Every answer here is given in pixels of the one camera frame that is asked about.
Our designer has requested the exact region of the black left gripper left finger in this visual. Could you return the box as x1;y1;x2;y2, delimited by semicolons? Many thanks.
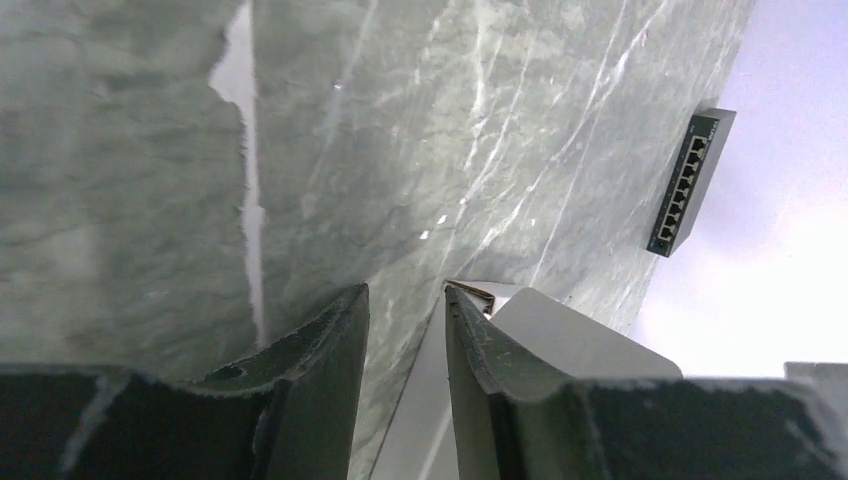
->
1;284;370;479

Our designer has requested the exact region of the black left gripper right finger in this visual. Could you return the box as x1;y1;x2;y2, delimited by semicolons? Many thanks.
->
445;286;847;479

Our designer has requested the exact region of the white cardboard box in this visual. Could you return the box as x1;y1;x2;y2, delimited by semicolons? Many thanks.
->
370;280;682;479

